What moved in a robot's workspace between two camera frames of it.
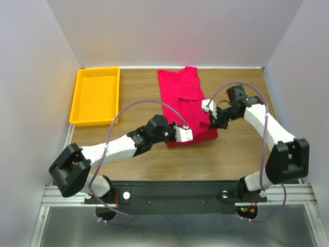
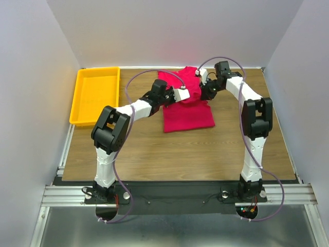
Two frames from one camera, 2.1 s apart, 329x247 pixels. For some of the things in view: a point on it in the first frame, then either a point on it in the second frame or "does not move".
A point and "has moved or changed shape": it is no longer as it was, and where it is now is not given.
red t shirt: x=182 y=98 has moved or changed shape
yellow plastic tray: x=95 y=100 does not move
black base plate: x=176 y=197 does not move
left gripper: x=171 y=126 -> x=170 y=91
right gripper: x=217 y=123 -> x=204 y=92
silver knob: x=224 y=194 does not move
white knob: x=126 y=195 does not move
